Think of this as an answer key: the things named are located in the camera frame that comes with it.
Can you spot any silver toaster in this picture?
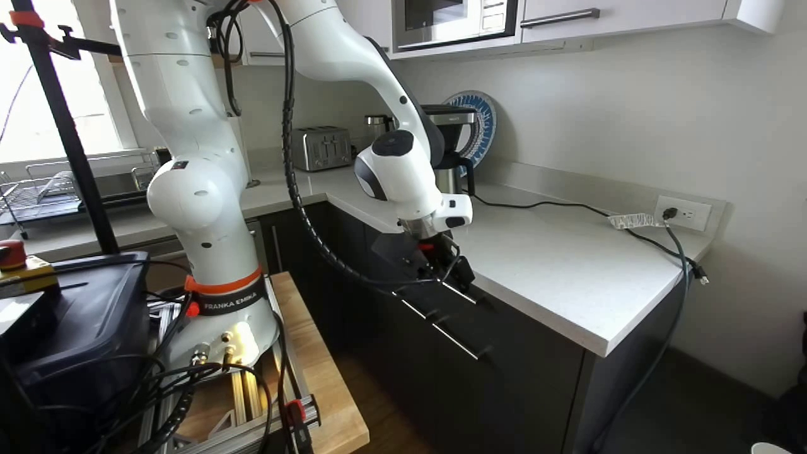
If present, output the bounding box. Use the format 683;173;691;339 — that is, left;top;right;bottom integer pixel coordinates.
291;125;353;172

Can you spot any white upper cabinet right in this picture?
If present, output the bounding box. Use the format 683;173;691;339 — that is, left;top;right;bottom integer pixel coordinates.
518;0;786;43

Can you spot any dark grey kitchen drawer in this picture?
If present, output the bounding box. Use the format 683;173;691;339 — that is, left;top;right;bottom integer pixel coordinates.
320;204;585;454

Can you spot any black tripod pole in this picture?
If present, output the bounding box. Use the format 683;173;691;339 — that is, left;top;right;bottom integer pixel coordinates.
9;0;117;255

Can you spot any white wall outlet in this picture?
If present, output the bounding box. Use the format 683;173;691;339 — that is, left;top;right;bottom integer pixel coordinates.
654;193;710;231

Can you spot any red clamp on board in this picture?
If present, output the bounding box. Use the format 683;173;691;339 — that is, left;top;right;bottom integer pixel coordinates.
284;393;320;429

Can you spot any blue decorative plate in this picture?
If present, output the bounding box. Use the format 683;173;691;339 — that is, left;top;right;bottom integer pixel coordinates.
449;91;498;167

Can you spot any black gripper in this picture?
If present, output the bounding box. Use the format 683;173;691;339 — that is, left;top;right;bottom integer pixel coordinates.
368;228;479;296

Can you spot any steel electric kettle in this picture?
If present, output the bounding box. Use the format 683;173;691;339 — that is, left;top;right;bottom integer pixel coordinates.
364;114;393;138

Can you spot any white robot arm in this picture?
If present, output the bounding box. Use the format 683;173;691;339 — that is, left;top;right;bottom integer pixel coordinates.
107;0;473;365

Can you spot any dark lower corner cabinet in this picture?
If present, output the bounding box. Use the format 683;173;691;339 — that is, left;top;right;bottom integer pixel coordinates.
259;210;337;341

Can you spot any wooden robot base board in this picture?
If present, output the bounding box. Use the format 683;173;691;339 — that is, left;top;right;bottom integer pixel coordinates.
170;270;373;454

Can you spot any black equipment case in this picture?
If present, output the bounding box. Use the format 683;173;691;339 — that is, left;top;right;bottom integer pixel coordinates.
0;252;148;454

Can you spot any black corrugated cable conduit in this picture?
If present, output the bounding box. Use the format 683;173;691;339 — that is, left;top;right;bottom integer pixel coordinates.
208;0;438;292

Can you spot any black power cable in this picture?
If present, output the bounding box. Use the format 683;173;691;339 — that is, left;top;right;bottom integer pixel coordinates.
465;190;710;454

